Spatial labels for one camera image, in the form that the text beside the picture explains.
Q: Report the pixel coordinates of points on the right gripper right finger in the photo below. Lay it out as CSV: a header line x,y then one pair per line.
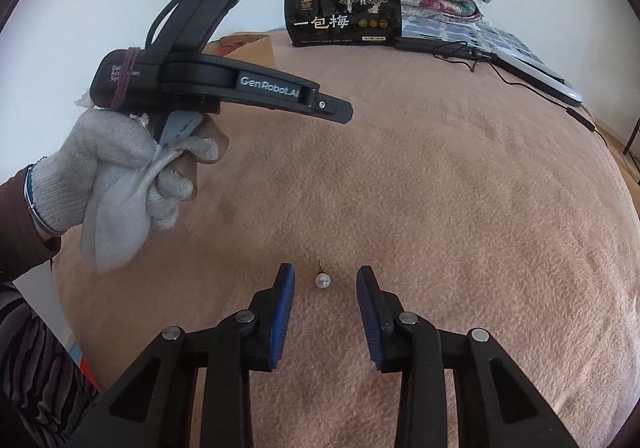
x,y
497,405

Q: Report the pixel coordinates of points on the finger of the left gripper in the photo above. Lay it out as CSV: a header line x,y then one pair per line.
x,y
201,83

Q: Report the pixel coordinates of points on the black clothes rack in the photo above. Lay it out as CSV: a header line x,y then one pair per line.
x,y
630,140

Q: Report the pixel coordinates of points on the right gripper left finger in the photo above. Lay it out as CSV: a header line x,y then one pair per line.
x,y
151,404

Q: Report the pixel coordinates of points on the white pearl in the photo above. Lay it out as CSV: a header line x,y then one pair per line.
x,y
322,280

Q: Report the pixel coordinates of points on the left forearm dark sleeve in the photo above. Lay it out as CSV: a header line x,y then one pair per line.
x,y
21,247

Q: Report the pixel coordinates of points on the black snack bag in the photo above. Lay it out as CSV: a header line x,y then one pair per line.
x,y
342,22

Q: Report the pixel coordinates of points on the open cardboard box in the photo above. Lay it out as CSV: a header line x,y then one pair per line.
x,y
252,48

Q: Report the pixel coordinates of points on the blue checkered bed sheet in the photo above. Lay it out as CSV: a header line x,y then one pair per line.
x,y
479,36

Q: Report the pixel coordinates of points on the left hand white glove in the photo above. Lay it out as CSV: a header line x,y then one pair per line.
x,y
116,182

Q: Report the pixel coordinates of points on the white ring light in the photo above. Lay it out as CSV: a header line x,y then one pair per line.
x,y
538,76

